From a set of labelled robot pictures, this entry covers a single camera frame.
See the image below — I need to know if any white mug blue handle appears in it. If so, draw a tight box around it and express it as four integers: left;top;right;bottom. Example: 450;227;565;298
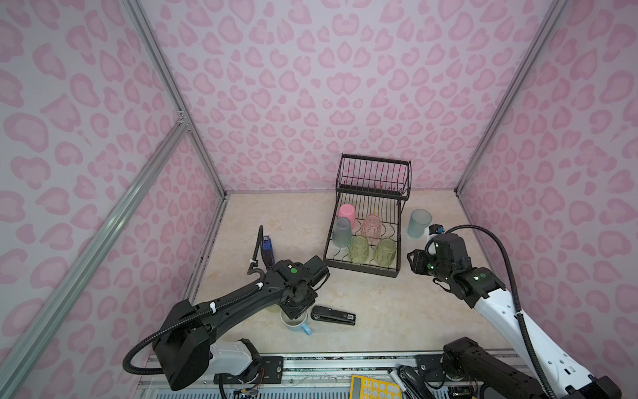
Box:
280;310;312;336

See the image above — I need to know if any teal textured cup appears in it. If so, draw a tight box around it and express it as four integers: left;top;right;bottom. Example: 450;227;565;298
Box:
332;217;352;248
407;209;433;239

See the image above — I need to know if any green cup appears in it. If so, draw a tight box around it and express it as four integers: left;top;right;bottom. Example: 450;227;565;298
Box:
373;238;397;267
348;235;370;264

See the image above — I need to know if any clear pink plastic cup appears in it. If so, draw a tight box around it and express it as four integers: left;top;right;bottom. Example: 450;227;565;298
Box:
362;214;383;239

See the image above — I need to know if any opaque pink plastic cup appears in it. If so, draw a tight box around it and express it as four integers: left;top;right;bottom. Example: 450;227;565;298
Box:
337;204;357;229

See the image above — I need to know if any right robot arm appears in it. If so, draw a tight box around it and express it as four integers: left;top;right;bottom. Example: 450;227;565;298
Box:
407;229;622;398

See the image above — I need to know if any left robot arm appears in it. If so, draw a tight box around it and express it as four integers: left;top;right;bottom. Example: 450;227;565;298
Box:
152;256;330;391

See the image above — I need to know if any black stapler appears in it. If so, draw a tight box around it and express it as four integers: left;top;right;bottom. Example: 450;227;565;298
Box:
311;305;357;326

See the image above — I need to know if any blue black marker tool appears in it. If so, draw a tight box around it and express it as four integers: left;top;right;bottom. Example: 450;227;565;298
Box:
261;235;276;269

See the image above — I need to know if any yellow calculator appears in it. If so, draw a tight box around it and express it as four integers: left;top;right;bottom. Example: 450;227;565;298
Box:
349;375;402;399

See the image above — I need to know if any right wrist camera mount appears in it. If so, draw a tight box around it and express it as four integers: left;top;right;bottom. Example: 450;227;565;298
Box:
428;224;445;235

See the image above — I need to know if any black wire dish rack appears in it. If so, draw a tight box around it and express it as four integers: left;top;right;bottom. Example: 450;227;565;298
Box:
323;154;412;278

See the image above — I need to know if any black tool front rail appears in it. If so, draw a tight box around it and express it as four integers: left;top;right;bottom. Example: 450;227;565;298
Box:
398;365;433;399

